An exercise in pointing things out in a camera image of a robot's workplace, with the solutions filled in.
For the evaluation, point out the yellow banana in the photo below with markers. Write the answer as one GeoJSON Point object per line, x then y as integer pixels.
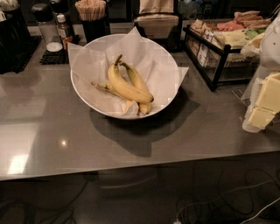
{"type": "Point", "coordinates": [124, 88]}
{"type": "Point", "coordinates": [138, 82]}

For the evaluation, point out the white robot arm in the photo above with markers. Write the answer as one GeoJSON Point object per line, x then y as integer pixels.
{"type": "Point", "coordinates": [269, 56]}

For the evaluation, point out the small banana under liner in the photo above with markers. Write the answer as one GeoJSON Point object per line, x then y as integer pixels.
{"type": "Point", "coordinates": [108, 88]}

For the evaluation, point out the white bowl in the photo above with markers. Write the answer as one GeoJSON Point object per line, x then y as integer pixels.
{"type": "Point", "coordinates": [96, 99]}

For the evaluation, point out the white paper liner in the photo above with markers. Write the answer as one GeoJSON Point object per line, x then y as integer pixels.
{"type": "Point", "coordinates": [163, 75]}

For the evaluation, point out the black cup of stirrers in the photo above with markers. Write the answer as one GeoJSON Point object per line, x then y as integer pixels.
{"type": "Point", "coordinates": [94, 17]}

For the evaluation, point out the small sauce bottle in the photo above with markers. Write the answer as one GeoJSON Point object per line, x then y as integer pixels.
{"type": "Point", "coordinates": [64, 30]}

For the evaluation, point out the black rubber mat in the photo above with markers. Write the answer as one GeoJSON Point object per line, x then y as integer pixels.
{"type": "Point", "coordinates": [54, 58]}

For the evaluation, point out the glass sugar shaker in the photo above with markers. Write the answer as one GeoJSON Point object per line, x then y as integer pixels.
{"type": "Point", "coordinates": [46, 24]}

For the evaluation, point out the large black mat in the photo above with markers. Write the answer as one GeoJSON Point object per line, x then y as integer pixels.
{"type": "Point", "coordinates": [20, 60]}

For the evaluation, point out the black container left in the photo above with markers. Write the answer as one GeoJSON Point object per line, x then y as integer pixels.
{"type": "Point", "coordinates": [14, 34]}

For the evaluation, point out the black wire condiment rack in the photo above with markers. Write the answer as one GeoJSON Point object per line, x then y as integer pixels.
{"type": "Point", "coordinates": [218, 64]}

